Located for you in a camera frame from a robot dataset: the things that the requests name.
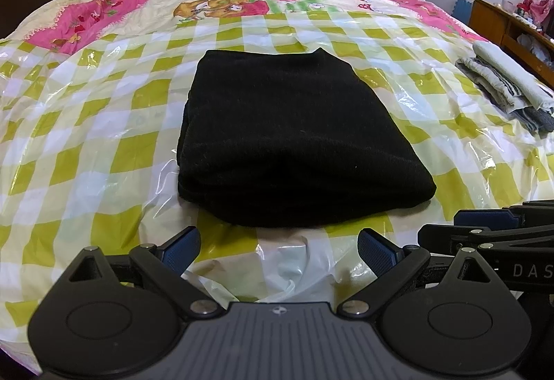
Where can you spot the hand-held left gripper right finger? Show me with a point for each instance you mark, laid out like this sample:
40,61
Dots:
376,252

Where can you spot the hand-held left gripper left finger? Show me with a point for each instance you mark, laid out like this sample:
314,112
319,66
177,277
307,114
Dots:
181,248

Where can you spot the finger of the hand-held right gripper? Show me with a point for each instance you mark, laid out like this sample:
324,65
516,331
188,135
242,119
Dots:
437,235
484,219

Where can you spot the black pants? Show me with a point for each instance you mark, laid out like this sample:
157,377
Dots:
294,137

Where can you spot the folded dark grey cloth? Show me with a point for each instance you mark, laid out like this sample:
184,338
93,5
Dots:
536,118

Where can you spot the folded striped grey cloth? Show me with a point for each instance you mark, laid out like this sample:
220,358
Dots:
484,74

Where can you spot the folded pale cloth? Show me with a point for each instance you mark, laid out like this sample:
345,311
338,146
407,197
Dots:
510,72

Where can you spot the wooden cabinet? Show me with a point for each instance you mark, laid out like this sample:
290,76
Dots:
489,20

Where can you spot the blue foam mat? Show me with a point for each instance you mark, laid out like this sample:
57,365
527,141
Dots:
461,12

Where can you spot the pink floral cloth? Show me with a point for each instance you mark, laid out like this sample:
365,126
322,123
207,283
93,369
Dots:
543,7

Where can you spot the checkered printed bed sheet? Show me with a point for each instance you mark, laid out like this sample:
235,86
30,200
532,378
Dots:
86,16

